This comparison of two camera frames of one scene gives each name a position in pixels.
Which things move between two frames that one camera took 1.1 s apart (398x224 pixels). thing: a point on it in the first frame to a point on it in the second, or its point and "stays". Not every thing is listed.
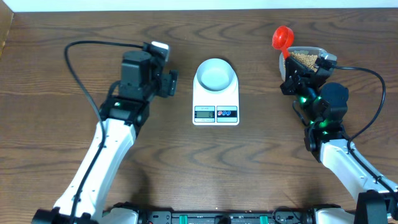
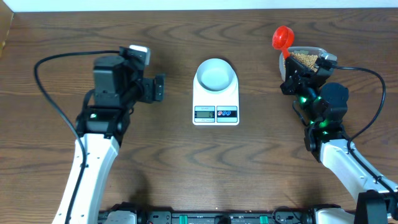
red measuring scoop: x=283 y=38 stays
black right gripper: x=291 y=81 stays
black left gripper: x=164 y=84 to x=147 y=86
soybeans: x=308 y=60 stays
